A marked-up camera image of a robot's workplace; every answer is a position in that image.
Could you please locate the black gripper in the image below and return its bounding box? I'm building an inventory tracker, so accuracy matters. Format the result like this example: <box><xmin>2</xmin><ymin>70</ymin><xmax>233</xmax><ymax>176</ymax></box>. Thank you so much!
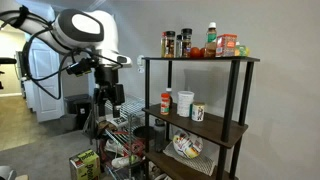
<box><xmin>93</xmin><ymin>64</ymin><xmax>126</xmax><ymax>119</ymax></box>

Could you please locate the dark-label spice jar black lid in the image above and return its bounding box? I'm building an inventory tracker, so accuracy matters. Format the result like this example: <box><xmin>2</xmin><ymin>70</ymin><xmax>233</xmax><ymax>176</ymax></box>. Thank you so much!
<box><xmin>180</xmin><ymin>27</ymin><xmax>193</xmax><ymax>59</ymax></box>

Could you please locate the yellow-green spice jar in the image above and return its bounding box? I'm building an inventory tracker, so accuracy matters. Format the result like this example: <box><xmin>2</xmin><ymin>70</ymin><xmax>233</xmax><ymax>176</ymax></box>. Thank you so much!
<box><xmin>160</xmin><ymin>31</ymin><xmax>168</xmax><ymax>58</ymax></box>

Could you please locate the orange spice jar black lid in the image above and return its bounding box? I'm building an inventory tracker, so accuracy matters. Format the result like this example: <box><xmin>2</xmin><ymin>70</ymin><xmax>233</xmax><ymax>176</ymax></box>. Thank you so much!
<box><xmin>164</xmin><ymin>30</ymin><xmax>176</xmax><ymax>59</ymax></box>

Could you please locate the black-framed wooden shelf unit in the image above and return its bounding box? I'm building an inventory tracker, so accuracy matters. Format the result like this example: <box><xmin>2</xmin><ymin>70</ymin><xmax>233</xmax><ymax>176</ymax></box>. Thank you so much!
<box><xmin>142</xmin><ymin>55</ymin><xmax>261</xmax><ymax>180</ymax></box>

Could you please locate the white printed paper box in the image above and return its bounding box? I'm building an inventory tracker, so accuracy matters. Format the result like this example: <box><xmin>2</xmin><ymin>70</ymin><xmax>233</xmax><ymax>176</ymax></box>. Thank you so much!
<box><xmin>109</xmin><ymin>114</ymin><xmax>129</xmax><ymax>129</ymax></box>

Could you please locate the brown bundle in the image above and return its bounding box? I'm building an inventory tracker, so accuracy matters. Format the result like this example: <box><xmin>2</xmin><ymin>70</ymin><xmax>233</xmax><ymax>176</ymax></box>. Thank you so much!
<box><xmin>97</xmin><ymin>120</ymin><xmax>118</xmax><ymax>136</ymax></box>

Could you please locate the black trash bin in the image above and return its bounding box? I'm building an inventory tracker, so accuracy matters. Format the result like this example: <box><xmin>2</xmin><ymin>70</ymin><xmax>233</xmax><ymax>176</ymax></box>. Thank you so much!
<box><xmin>63</xmin><ymin>93</ymin><xmax>93</xmax><ymax>130</ymax></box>

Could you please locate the dark cooking pot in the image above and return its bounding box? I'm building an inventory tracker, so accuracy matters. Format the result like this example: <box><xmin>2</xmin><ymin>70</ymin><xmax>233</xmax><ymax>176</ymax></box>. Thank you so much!
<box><xmin>133</xmin><ymin>125</ymin><xmax>156</xmax><ymax>142</ymax></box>

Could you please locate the grey plastic bin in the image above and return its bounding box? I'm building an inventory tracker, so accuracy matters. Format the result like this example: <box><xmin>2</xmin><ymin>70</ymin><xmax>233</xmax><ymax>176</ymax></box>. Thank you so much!
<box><xmin>59</xmin><ymin>113</ymin><xmax>78</xmax><ymax>132</ymax></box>

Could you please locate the white sneaker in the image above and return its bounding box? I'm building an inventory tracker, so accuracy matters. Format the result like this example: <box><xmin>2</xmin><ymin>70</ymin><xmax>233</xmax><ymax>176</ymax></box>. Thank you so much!
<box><xmin>104</xmin><ymin>139</ymin><xmax>126</xmax><ymax>154</ymax></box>

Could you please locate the red item in rack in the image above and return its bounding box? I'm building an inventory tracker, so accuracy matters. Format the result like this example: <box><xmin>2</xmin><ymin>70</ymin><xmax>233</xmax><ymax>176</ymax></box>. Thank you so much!
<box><xmin>123</xmin><ymin>140</ymin><xmax>146</xmax><ymax>158</ymax></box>

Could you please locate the orange seasoning bottle red cap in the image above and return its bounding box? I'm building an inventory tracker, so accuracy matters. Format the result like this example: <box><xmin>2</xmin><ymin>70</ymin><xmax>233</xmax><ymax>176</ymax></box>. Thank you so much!
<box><xmin>160</xmin><ymin>92</ymin><xmax>171</xmax><ymax>116</ymax></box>

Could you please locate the dark grey water bottle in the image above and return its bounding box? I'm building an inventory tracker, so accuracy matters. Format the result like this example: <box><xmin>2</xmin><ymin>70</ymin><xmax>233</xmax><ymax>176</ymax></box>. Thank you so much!
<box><xmin>153</xmin><ymin>118</ymin><xmax>167</xmax><ymax>154</ymax></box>

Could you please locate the dark bottle white cap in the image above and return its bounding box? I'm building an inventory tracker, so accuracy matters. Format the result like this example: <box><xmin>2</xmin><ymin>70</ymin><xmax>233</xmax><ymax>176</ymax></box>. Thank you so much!
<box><xmin>165</xmin><ymin>87</ymin><xmax>174</xmax><ymax>109</ymax></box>

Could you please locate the white panel door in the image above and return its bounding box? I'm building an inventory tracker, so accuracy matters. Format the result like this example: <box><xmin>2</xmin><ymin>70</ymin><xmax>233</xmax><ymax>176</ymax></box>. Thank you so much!
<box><xmin>28</xmin><ymin>39</ymin><xmax>66</xmax><ymax>123</ymax></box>

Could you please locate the white and green shoe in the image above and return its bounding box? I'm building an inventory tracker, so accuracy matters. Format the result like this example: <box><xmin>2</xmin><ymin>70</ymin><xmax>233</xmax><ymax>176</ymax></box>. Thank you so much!
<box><xmin>111</xmin><ymin>154</ymin><xmax>141</xmax><ymax>169</ymax></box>

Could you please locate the green cardboard box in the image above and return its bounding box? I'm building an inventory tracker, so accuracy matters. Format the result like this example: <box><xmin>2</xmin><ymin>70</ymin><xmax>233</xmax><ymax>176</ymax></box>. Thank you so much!
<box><xmin>68</xmin><ymin>149</ymin><xmax>102</xmax><ymax>180</ymax></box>

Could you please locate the white plastic tub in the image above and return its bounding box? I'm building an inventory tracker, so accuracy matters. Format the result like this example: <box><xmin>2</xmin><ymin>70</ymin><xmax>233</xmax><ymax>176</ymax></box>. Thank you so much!
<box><xmin>176</xmin><ymin>90</ymin><xmax>195</xmax><ymax>118</ymax></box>

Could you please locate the white cabinet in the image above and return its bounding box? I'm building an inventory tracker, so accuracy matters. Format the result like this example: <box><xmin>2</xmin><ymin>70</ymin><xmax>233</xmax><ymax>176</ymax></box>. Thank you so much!
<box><xmin>20</xmin><ymin>78</ymin><xmax>36</xmax><ymax>113</ymax></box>

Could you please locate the colourful printed bowl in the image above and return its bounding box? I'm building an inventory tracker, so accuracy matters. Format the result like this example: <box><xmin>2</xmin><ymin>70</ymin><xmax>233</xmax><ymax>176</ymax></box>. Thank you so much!
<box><xmin>172</xmin><ymin>129</ymin><xmax>204</xmax><ymax>160</ymax></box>

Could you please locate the small printed tin can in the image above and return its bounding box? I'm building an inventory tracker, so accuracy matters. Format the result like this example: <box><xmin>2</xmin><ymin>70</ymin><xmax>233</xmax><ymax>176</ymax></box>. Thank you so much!
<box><xmin>191</xmin><ymin>101</ymin><xmax>206</xmax><ymax>123</ymax></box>

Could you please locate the white mesh mat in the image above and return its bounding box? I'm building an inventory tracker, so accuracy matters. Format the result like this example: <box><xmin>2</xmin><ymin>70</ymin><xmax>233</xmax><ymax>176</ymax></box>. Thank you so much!
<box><xmin>162</xmin><ymin>141</ymin><xmax>217</xmax><ymax>177</ymax></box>

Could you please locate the black padded bar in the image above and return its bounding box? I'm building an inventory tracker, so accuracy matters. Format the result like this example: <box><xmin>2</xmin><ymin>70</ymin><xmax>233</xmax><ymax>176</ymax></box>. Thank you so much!
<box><xmin>0</xmin><ymin>57</ymin><xmax>18</xmax><ymax>66</ymax></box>

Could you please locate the grey round object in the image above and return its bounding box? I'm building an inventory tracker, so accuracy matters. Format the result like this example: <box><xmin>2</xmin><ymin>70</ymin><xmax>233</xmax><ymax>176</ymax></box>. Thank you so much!
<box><xmin>0</xmin><ymin>165</ymin><xmax>18</xmax><ymax>180</ymax></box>

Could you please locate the red patterned box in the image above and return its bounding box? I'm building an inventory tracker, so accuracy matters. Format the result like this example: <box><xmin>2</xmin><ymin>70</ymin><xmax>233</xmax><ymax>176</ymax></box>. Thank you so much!
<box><xmin>215</xmin><ymin>33</ymin><xmax>238</xmax><ymax>58</ymax></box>

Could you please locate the green yellow bag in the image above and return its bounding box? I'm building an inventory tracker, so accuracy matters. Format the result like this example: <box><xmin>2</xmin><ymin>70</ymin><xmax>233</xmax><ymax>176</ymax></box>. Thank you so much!
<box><xmin>234</xmin><ymin>41</ymin><xmax>251</xmax><ymax>57</ymax></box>

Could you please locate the chrome wire rack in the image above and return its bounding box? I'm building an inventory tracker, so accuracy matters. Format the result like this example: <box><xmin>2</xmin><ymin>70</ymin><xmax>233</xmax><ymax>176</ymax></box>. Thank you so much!
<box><xmin>94</xmin><ymin>94</ymin><xmax>148</xmax><ymax>180</ymax></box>

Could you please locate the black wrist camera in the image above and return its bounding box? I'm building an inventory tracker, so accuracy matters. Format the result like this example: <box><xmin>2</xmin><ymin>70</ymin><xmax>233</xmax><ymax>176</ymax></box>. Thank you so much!
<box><xmin>65</xmin><ymin>57</ymin><xmax>98</xmax><ymax>77</ymax></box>

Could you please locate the white wall device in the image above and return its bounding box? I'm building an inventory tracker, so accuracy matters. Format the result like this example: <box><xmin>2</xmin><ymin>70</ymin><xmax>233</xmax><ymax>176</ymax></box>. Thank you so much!
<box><xmin>136</xmin><ymin>54</ymin><xmax>146</xmax><ymax>74</ymax></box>

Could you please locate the black cable bundle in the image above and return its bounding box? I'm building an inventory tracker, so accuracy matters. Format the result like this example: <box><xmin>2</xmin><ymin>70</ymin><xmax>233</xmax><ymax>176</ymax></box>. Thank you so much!
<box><xmin>0</xmin><ymin>5</ymin><xmax>101</xmax><ymax>101</ymax></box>

